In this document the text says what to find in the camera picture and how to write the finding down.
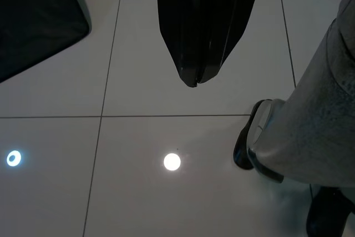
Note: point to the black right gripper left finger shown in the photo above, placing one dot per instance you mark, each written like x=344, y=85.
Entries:
x=180, y=26

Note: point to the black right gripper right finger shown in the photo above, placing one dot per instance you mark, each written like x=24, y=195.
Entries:
x=233, y=20

